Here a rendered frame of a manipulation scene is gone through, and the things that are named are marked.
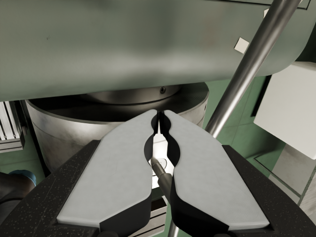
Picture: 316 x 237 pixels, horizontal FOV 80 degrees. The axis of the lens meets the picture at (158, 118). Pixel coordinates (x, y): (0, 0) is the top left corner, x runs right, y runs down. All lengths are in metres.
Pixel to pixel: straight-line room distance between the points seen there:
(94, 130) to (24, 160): 1.61
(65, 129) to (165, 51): 0.15
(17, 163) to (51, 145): 1.56
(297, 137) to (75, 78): 2.24
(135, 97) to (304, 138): 2.12
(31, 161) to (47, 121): 1.57
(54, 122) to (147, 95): 0.12
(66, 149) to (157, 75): 0.16
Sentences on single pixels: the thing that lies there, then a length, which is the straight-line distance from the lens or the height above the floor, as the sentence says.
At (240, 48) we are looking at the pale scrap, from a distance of 0.24.
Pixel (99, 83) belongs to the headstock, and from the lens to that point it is 0.19.
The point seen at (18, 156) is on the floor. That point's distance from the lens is 1.81.
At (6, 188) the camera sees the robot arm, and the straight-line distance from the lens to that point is 0.60.
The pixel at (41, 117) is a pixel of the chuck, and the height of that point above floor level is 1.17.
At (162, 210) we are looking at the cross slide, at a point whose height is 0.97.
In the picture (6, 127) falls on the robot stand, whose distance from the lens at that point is 1.41.
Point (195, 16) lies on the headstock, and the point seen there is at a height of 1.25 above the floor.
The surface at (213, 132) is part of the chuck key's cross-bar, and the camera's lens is 0.16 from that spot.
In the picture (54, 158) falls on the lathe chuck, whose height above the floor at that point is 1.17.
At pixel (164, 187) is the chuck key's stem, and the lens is 0.25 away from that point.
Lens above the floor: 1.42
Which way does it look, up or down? 52 degrees down
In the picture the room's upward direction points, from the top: 140 degrees clockwise
